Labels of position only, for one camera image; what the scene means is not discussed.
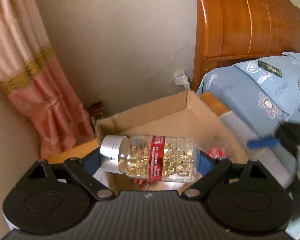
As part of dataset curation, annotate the dark green flat case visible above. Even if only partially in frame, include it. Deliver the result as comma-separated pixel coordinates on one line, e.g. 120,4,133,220
258,59,283,77

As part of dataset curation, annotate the white wall plug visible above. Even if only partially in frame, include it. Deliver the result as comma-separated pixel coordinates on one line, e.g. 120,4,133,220
174,69,191,90

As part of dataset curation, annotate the blue flower print pillow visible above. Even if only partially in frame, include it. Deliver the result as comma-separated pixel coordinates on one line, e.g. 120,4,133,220
234,52,300,123

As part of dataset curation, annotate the clear container with red label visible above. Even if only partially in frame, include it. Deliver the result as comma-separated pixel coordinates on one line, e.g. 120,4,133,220
206,148,227,159

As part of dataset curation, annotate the clear bottle of yellow capsules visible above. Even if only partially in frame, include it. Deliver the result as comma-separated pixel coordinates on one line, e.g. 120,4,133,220
100,134,200,182

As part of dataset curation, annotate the wooden headboard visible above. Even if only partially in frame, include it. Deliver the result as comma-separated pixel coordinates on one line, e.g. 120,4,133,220
187,0,300,93

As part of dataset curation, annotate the grey and blue checked tablecloth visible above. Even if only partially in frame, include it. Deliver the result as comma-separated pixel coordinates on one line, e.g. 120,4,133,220
219,109,298,190

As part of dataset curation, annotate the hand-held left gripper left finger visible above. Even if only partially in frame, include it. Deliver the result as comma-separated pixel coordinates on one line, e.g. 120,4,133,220
27,147,115,201

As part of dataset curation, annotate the pink curtain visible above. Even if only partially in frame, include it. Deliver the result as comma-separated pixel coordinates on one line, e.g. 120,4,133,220
0,0,96,159

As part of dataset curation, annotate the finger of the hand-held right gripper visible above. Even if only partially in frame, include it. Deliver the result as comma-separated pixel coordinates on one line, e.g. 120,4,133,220
247,137,282,152

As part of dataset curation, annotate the blue bedsheet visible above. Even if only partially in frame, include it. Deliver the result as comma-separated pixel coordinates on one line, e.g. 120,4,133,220
196,65,300,123

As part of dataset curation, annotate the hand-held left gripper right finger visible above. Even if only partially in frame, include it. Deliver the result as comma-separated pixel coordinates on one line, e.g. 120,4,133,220
181,152,273,202

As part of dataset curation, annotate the brown cardboard box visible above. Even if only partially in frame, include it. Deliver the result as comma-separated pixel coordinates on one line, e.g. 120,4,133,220
94,90,250,196

